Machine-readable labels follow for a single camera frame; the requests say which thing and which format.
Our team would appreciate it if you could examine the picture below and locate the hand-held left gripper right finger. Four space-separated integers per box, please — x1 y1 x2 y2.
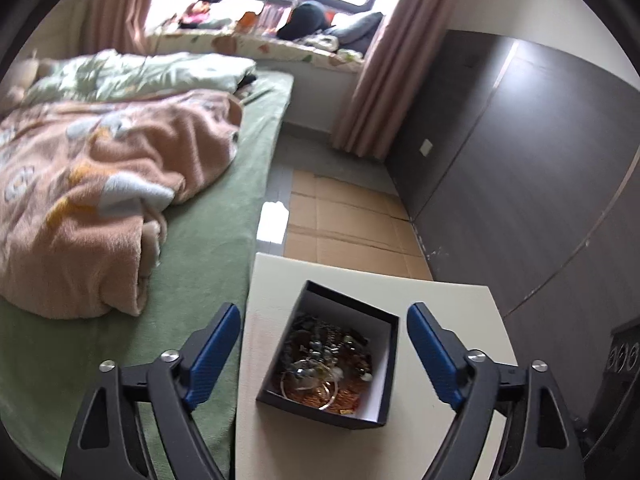
406 302 586 480

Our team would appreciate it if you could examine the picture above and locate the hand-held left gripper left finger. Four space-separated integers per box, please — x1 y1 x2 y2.
61 302 242 480

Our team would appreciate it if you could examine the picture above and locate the black and green bead bracelet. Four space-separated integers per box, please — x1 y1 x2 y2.
340 327 375 358

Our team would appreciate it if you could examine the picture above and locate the jewellery heap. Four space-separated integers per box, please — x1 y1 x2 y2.
292 337 373 415

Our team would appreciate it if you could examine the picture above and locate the grey-green stone bead bracelet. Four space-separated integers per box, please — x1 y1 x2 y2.
286 314 321 343

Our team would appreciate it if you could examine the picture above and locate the black jewelry box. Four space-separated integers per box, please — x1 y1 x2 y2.
256 280 401 431

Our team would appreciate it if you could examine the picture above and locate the thin metal bangle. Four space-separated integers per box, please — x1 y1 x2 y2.
279 360 342 412

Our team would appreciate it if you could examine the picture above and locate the bed with green sheet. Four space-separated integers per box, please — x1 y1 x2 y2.
0 70 293 461

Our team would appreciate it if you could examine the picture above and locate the flattened cardboard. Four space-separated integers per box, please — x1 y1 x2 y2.
282 170 433 281

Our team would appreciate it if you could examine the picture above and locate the black speaker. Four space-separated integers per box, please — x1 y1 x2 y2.
587 322 640 461

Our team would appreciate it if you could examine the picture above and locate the pink fleece blanket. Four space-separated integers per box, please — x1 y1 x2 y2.
0 89 243 320

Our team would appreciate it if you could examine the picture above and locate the dark grey wardrobe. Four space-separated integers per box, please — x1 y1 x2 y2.
385 30 640 341

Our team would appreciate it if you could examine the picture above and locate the pale green quilt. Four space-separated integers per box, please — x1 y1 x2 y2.
22 50 258 103

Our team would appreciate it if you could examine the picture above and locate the pink curtain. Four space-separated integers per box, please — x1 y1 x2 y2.
85 0 161 56
332 0 461 161

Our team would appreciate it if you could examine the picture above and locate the printed windowsill cushion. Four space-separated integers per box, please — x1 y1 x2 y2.
147 27 368 73

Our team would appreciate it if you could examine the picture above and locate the stuffed toy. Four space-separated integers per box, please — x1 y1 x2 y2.
7 57 53 111

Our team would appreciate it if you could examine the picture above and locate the grey pillow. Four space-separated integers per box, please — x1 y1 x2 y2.
330 11 383 56

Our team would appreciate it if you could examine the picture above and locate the row of windowsill toys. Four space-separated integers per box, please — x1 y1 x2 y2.
180 2 291 30

